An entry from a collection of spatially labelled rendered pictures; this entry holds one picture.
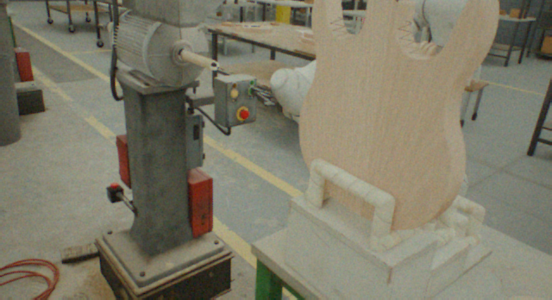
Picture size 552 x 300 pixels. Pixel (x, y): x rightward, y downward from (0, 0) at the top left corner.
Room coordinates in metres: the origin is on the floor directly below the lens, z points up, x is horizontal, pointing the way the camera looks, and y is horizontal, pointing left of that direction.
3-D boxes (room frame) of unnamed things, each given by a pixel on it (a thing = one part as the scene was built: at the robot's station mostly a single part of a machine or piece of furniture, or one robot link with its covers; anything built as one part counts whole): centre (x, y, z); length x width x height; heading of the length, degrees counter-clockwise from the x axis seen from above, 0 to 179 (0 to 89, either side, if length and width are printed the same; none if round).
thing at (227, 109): (1.75, 0.25, 0.99); 0.24 x 0.21 x 0.26; 42
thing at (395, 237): (0.64, -0.23, 1.12); 0.11 x 0.03 x 0.03; 131
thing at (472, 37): (0.62, -0.26, 1.49); 0.07 x 0.04 x 0.10; 40
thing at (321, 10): (0.82, -0.09, 1.48); 0.07 x 0.04 x 0.09; 40
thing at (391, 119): (0.72, -0.17, 1.33); 0.35 x 0.04 x 0.40; 40
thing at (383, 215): (0.63, -0.20, 1.15); 0.03 x 0.03 x 0.09
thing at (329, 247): (0.72, -0.18, 1.02); 0.27 x 0.15 x 0.17; 41
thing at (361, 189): (0.69, -0.14, 1.20); 0.20 x 0.03 x 0.03; 40
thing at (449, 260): (0.82, -0.30, 0.98); 0.27 x 0.16 x 0.09; 41
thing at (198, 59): (1.42, 0.28, 1.25); 0.18 x 0.03 x 0.03; 42
